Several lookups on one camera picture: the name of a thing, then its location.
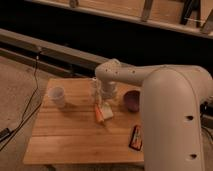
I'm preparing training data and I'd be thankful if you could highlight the white sponge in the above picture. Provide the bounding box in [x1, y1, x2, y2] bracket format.
[101, 102, 113, 119]

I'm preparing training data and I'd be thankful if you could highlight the orange carrot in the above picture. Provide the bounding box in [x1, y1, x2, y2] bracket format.
[95, 104, 104, 123]

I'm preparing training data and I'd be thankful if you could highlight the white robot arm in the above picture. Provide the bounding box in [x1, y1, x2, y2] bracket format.
[95, 59, 213, 171]

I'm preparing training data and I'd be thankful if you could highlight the brown ceramic bowl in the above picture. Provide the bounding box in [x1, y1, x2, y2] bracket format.
[123, 90, 140, 112]

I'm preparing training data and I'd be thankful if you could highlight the white plastic cup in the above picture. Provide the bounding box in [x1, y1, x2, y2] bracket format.
[47, 87, 66, 108]

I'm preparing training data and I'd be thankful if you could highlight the black snack packet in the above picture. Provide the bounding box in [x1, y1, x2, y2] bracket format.
[129, 125, 142, 151]

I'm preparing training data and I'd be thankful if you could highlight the black power adapter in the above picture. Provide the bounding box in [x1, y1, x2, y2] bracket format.
[0, 128, 11, 143]

